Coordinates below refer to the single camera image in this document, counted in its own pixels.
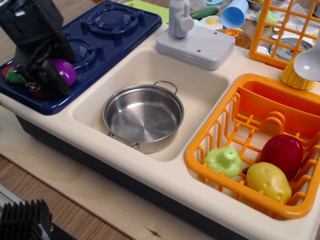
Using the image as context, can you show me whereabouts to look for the silver metal pot lid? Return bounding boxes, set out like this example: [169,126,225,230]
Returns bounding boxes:
[268,37,313,62]

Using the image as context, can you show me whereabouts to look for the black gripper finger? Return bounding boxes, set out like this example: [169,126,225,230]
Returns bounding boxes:
[23,59,71,98]
[47,33,76,63]

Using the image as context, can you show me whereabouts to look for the orange upright grid rack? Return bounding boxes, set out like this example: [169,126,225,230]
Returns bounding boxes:
[249,0,320,70]

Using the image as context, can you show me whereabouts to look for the stainless steel pan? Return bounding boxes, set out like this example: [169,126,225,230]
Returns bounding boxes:
[102,80,185,154]

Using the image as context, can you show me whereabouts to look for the green toy cucumber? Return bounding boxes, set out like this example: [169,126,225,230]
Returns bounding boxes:
[190,6,219,20]

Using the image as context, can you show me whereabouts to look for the yellow toy potato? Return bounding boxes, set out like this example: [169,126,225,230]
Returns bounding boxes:
[246,162,292,204]

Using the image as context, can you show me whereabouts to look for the grey toy faucet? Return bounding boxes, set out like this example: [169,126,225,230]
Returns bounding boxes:
[156,0,235,71]

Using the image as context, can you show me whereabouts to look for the light wooden board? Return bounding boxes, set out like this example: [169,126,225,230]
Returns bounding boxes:
[0,108,209,240]

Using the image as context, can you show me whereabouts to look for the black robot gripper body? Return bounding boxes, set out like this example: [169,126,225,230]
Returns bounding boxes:
[0,0,64,47]

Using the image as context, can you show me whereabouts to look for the purple toy eggplant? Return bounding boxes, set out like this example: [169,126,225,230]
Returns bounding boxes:
[4,58,77,87]

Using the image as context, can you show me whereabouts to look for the yellow toy corn cob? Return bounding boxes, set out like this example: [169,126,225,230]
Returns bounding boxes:
[280,57,316,90]

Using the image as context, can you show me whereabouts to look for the dark red toy fruit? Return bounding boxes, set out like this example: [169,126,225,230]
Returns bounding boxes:
[256,134,304,181]

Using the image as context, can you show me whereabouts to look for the red stove knob left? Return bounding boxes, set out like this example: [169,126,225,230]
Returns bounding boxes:
[2,65,13,79]

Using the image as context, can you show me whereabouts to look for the red stove knob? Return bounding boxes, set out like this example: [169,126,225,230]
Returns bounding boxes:
[2,65,13,79]
[33,89,46,99]

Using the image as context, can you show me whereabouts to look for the light blue plastic cup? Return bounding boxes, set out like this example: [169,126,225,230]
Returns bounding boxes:
[220,0,249,29]

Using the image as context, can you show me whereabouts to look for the lime green cutting board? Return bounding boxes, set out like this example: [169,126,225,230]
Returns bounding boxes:
[123,0,169,24]

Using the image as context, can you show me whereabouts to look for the green toy lettuce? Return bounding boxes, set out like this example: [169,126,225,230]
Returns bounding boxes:
[204,147,243,178]

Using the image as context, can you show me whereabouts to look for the orange dish rack basket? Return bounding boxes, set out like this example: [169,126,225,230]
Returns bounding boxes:
[184,73,320,219]

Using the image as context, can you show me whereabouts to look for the red stove knob right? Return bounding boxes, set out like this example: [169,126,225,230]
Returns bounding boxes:
[33,89,46,99]

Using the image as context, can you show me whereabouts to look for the cream toy kitchen sink unit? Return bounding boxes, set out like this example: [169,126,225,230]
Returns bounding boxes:
[0,25,320,240]

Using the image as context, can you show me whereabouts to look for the grey plastic spoon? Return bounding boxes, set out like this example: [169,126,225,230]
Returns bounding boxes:
[293,33,320,82]

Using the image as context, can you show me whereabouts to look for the navy blue toy stove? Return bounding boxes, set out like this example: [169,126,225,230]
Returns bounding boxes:
[0,1,162,115]

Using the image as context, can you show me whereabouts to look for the toy fried egg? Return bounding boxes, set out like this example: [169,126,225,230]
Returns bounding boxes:
[200,15,223,30]

